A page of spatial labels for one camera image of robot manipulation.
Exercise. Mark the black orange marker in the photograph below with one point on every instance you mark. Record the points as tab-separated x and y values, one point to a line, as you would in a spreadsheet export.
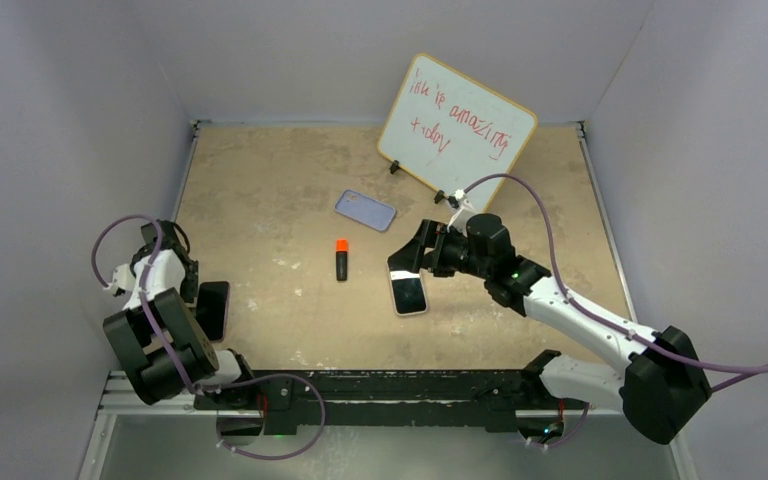
341	259

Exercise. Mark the whiteboard with red writing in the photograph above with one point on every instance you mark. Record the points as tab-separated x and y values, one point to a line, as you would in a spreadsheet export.
448	130

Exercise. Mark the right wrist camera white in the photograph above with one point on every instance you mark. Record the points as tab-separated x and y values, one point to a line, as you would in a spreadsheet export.
462	211

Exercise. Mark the purple phone case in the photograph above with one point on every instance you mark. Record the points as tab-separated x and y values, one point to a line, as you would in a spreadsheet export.
365	210

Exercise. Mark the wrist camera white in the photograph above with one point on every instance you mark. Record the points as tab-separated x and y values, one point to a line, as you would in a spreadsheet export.
122	281
462	211

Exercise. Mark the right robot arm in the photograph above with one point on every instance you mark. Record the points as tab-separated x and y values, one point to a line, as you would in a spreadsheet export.
650	376

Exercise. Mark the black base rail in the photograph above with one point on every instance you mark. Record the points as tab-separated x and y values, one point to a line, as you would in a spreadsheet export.
498	401

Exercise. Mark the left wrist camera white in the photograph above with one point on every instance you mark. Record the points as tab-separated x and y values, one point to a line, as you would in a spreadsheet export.
122	281

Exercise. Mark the white phone case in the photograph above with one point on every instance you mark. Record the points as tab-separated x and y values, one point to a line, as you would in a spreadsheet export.
392	291

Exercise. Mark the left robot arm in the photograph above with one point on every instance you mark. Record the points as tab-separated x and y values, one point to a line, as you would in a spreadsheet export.
216	369

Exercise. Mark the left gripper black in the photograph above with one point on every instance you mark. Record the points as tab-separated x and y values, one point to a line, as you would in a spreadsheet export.
191	288

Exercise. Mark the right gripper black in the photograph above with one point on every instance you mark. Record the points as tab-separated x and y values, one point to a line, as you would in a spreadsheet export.
430	235

